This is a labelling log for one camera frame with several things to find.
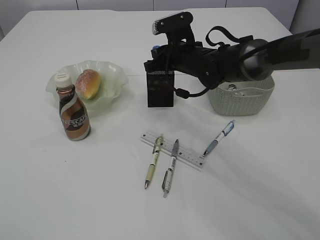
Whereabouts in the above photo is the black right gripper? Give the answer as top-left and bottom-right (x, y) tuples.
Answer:
(143, 41), (203, 76)

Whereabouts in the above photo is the paper ball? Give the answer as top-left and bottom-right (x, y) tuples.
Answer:
(227, 84), (246, 97)

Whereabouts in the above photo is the blue pencil sharpener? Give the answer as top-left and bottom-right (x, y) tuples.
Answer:
(152, 45), (160, 50)

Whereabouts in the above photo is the clear plastic ruler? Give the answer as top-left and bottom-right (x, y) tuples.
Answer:
(140, 129), (206, 172)

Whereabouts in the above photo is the sugared bread roll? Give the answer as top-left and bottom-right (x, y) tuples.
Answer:
(75, 69), (102, 100)

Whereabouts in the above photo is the brown Nescafe coffee bottle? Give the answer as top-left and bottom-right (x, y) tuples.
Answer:
(54, 73), (91, 141)

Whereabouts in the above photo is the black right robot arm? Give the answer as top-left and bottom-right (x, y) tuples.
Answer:
(144, 29), (320, 89)

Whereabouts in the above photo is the black mesh pen holder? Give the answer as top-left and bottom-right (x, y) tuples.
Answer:
(146, 70), (175, 108)

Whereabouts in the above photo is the pale green plastic basket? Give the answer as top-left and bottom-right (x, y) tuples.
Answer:
(207, 76), (275, 117)

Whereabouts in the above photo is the blue white pen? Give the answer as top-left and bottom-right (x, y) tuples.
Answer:
(202, 120), (235, 158)

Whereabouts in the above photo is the cream barrel pen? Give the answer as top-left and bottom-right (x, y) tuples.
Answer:
(144, 134), (164, 190)

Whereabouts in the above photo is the grey white clear pen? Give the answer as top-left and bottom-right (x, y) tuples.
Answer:
(162, 139), (180, 198)

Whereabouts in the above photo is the frosted green glass bowl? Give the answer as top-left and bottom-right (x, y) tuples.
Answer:
(56, 60), (129, 111)

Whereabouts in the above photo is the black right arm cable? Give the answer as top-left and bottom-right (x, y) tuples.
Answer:
(164, 25), (253, 100)

